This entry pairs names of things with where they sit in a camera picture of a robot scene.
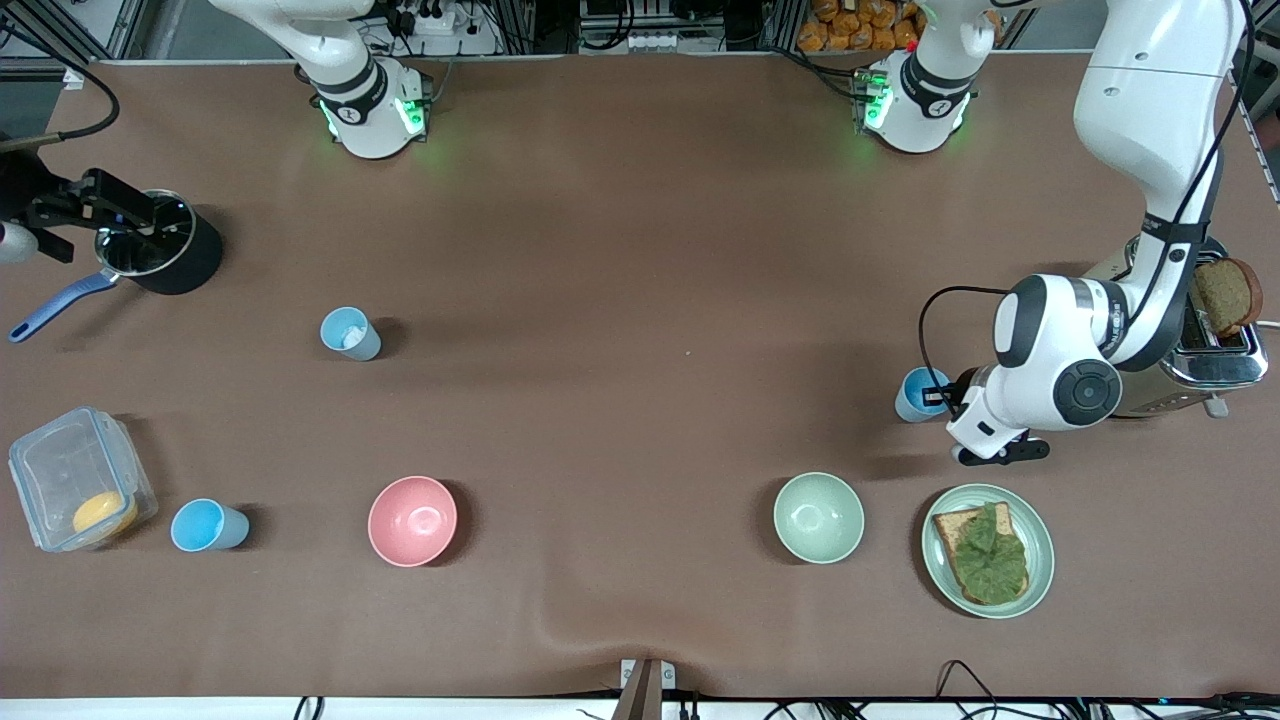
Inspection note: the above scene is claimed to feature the plain blue cup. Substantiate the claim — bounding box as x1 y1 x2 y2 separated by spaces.
170 498 251 553
894 367 951 424

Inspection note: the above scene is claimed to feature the blue cup holding paper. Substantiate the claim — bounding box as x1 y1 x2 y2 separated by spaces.
320 307 383 362

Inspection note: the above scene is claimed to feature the brown toast slice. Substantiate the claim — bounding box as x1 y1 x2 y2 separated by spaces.
932 502 1031 606

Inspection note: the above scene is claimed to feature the light green bowl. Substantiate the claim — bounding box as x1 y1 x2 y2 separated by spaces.
773 472 866 565

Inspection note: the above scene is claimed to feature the green lettuce leaf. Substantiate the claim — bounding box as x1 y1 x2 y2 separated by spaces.
955 503 1029 604

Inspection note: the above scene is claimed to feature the light green plate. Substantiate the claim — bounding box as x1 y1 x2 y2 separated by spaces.
921 484 1056 620

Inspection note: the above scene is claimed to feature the clear plastic food container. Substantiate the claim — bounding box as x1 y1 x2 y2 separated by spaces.
8 406 159 553

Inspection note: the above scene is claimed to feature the beige and chrome toaster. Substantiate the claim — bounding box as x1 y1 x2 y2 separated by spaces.
1085 235 1269 419

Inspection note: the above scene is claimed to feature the brown bread slice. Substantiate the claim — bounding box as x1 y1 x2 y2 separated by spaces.
1190 257 1264 338

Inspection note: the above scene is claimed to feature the round orange food piece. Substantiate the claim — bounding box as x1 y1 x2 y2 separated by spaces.
72 490 139 541

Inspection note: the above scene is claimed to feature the white power strip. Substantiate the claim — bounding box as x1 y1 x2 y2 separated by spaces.
385 0 461 36

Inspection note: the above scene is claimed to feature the bag of orange buns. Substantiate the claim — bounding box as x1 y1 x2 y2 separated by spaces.
797 0 926 53

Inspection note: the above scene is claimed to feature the pink bowl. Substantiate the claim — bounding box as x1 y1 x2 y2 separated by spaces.
367 475 459 568

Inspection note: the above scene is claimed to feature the metal table clamp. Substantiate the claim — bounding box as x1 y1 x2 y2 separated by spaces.
620 658 677 720

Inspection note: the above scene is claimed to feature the black pot with blue handle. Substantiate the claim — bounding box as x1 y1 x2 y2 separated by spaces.
8 188 225 344

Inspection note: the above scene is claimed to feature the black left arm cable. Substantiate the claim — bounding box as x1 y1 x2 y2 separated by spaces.
918 0 1259 401

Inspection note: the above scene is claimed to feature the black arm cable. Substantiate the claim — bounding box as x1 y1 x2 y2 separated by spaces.
918 0 1259 401
0 20 121 146

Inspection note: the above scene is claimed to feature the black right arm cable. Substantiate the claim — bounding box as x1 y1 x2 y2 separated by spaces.
0 20 121 146

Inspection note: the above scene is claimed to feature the thin black looped cable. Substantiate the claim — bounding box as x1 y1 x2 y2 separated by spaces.
935 660 1001 720

